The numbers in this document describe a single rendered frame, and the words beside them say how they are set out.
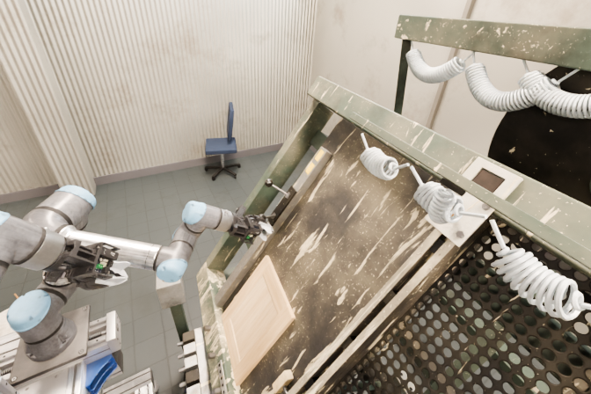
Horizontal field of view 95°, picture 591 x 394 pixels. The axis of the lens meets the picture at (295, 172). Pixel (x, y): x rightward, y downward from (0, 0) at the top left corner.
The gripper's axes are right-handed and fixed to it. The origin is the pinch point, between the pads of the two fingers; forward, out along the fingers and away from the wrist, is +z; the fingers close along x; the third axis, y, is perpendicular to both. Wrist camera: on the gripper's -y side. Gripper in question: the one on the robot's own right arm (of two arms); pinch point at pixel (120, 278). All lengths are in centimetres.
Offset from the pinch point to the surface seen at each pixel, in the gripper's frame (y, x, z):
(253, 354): 10, -17, 61
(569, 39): 134, 38, 3
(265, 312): 18, -4, 57
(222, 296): -10, 10, 70
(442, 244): 82, -5, 14
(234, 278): 0, 15, 65
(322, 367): 42, -25, 37
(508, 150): 123, 29, 38
